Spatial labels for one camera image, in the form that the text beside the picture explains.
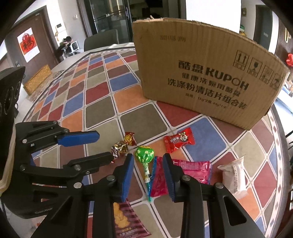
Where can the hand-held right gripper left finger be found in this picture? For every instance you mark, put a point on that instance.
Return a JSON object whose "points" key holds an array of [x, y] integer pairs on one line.
{"points": [[127, 178]]}

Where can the pink snack packet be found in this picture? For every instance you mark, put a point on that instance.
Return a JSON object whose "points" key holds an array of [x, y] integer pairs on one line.
{"points": [[196, 169]]}

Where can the dark interior door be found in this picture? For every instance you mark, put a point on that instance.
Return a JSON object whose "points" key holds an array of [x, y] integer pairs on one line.
{"points": [[263, 22]]}

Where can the white snack packet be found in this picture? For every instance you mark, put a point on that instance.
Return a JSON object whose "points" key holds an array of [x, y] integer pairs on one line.
{"points": [[233, 178]]}

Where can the red snack packet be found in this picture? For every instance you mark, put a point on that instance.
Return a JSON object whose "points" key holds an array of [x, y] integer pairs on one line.
{"points": [[158, 183]]}

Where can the yellow woven tissue box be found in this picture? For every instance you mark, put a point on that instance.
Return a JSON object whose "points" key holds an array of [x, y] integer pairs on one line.
{"points": [[37, 80]]}

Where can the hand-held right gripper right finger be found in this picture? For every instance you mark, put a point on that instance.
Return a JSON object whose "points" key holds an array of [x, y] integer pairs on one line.
{"points": [[169, 178]]}

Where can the colourful checkered table mat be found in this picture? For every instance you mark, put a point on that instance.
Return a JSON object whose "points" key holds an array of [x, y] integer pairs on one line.
{"points": [[100, 109]]}

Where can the dark framed sliding glass door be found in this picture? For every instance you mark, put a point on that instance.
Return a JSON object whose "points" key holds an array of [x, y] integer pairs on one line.
{"points": [[103, 13]]}

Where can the red balloon flower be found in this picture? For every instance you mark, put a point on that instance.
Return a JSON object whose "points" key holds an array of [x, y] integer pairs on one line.
{"points": [[289, 60]]}

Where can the brown entry door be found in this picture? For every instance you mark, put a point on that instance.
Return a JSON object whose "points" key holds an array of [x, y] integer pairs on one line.
{"points": [[45, 41]]}

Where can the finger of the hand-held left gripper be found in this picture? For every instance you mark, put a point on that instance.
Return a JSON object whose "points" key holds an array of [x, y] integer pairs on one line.
{"points": [[96, 161], [77, 138]]}

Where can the grey dining chair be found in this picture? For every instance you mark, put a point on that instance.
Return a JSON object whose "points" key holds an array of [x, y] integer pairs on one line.
{"points": [[100, 40]]}

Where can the brown cardboard box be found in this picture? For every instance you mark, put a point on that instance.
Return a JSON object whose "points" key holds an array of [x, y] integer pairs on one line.
{"points": [[206, 57]]}

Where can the red candy packet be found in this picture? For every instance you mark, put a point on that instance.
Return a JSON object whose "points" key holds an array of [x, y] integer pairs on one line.
{"points": [[179, 140]]}

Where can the gold and red candy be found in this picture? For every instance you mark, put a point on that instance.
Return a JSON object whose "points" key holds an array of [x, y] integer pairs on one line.
{"points": [[130, 138]]}

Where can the red and white door poster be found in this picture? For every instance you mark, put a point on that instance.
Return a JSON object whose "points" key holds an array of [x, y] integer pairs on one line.
{"points": [[28, 45]]}

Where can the dark slatted wall panel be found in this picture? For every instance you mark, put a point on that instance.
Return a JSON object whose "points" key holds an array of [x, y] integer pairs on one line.
{"points": [[280, 41]]}

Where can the white intercom panel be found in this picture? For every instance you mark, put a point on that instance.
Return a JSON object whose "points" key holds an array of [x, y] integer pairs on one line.
{"points": [[60, 25]]}

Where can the green spotted lollipop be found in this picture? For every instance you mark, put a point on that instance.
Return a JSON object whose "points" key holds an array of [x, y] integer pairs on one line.
{"points": [[144, 154]]}

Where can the gold wall ornament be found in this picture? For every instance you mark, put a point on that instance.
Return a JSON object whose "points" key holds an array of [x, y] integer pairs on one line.
{"points": [[287, 34]]}

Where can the maroon biscuit packet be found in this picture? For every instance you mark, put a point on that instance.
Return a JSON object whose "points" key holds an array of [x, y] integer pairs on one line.
{"points": [[128, 222]]}

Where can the white shoe rack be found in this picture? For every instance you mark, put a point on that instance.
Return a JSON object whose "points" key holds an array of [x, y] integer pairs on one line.
{"points": [[74, 47]]}

